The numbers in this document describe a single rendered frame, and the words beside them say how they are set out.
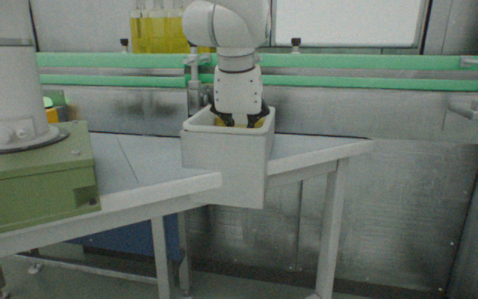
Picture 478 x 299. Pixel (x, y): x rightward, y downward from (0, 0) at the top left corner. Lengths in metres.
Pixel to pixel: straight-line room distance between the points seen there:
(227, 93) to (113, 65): 0.37
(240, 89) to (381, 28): 0.54
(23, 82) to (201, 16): 0.30
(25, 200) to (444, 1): 1.09
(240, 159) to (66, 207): 0.31
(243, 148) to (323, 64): 0.36
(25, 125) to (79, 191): 0.14
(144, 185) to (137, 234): 0.49
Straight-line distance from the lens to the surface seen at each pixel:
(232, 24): 0.48
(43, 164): 0.49
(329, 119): 0.84
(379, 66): 0.86
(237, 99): 0.63
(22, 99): 0.58
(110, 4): 1.24
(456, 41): 1.12
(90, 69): 0.93
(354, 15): 1.01
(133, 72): 0.86
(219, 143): 0.59
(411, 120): 0.88
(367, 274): 1.37
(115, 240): 1.12
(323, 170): 0.85
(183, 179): 0.59
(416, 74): 0.88
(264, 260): 1.34
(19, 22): 0.58
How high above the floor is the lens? 1.00
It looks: 18 degrees down
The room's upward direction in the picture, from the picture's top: straight up
